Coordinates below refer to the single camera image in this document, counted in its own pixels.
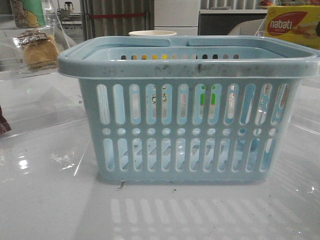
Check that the packaged bread slice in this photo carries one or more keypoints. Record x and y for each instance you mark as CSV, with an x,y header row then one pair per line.
x,y
40,50

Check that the light blue plastic basket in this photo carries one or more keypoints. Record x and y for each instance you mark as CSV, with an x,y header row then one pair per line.
x,y
188,108

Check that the white paper cup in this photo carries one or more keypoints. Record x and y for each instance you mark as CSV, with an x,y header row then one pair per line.
x,y
152,33

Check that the white cabinet background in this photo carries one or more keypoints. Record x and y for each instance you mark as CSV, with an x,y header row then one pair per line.
x,y
180,16

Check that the clear acrylic left tray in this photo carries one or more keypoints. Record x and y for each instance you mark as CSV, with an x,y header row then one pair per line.
x,y
33,100

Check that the clear acrylic tray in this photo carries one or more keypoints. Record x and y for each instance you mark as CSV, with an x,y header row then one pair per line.
x,y
306,112
33,100

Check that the clear acrylic right tray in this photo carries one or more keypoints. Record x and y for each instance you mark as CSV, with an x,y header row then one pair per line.
x,y
306,112

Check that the dark red snack packet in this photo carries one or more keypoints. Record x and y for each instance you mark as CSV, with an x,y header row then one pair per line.
x,y
4,125

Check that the yellow nabati wafer box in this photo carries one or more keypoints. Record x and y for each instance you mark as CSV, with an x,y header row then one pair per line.
x,y
295,24

